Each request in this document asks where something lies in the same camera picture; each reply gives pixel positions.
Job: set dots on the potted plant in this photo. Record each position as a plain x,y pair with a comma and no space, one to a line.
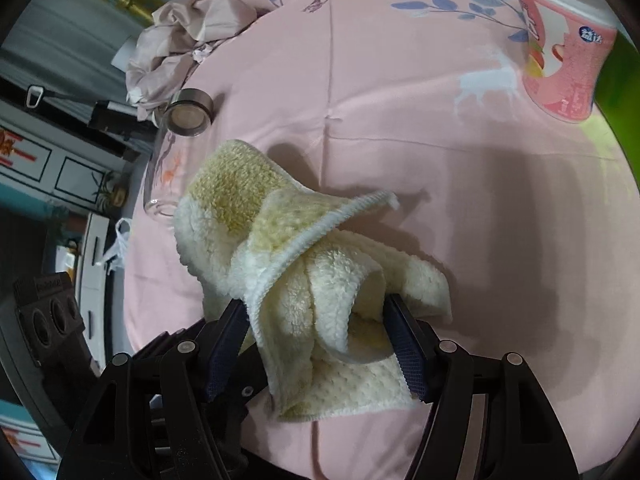
107,192

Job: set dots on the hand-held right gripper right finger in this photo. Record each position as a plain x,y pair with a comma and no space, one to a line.
407,350

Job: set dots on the white panelled cabinet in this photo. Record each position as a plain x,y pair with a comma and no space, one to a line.
30,155

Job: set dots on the black device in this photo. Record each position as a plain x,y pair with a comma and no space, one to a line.
120,120

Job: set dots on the white drawer unit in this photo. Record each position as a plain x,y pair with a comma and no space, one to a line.
92,285

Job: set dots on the pink floral bedsheet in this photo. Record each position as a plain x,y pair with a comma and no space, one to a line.
400,160

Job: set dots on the glass jar with metal lid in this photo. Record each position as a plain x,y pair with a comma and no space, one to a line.
187,115

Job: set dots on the white plastic bag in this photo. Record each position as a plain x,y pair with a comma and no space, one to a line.
120,240

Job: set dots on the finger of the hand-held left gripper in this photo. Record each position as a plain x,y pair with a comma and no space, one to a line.
240,400

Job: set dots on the cream and yellow towel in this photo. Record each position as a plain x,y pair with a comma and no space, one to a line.
320,280

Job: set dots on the crumpled beige cloth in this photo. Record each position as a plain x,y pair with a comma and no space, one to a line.
190,25

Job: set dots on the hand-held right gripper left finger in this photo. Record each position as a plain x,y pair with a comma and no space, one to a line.
225,350

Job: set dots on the metal buckle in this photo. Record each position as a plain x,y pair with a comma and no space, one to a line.
30,97

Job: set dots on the pink canister with clear lid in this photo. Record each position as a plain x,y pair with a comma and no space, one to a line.
565,60

